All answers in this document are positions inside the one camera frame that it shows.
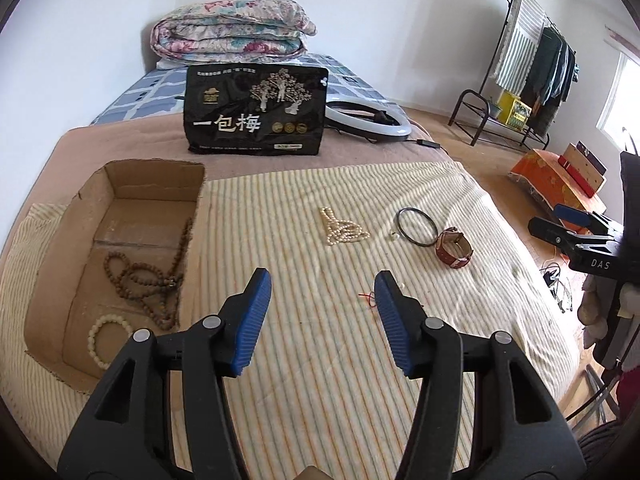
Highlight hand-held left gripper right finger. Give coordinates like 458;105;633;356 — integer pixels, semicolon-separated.
374;270;588;480

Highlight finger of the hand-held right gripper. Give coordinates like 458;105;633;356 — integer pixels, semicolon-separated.
529;216;626;261
552;204;623;235

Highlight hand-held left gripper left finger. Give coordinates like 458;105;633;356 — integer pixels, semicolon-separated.
57;267;273;480

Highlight red string jade pendant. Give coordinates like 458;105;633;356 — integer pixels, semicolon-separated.
359;282;406;307

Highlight brown leather strap watch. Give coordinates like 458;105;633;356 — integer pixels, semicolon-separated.
436;227;474;268

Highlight thin black bangle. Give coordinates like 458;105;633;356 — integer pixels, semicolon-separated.
395;207;439;247

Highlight pearl necklace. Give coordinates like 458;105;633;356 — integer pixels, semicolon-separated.
320;206;370;247

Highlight cardboard box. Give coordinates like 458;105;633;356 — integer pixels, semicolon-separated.
24;160;206;393

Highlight person's right forearm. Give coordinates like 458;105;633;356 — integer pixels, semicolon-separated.
579;275;640;386

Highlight wooden box with red trim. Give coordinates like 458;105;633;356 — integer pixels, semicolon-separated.
557;142;608;198

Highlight striped yellow cloth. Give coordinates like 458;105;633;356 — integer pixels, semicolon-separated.
0;160;546;480

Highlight yellow box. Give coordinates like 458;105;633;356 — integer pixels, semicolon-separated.
497;91;532;128

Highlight window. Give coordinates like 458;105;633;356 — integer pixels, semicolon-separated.
600;52;640;153

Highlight dark hanging clothes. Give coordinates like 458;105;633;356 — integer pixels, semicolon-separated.
522;25;581;133

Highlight black metal clothes rack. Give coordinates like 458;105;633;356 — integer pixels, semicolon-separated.
448;0;581;151

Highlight brown blanket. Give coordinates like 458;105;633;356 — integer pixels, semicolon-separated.
0;125;590;411

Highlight striped hanging towel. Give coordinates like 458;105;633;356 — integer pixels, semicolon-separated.
495;0;547;95

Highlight black snack bag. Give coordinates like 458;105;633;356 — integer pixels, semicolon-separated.
184;64;328;157

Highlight blue checked bedsheet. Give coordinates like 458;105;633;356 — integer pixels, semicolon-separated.
90;52;376;126

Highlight folded floral quilt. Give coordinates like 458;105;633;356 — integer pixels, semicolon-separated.
151;1;318;63

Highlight cables on floor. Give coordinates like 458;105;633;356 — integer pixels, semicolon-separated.
540;260;574;314

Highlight brown wooden bead necklace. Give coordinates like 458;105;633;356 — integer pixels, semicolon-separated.
102;217;195;331

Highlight ring light power cable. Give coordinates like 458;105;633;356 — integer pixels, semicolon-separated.
412;136;452;152

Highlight white bead bracelet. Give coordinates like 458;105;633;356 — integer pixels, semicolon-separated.
88;313;133;370

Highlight white ring light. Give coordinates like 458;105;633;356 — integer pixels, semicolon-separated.
325;100;413;140

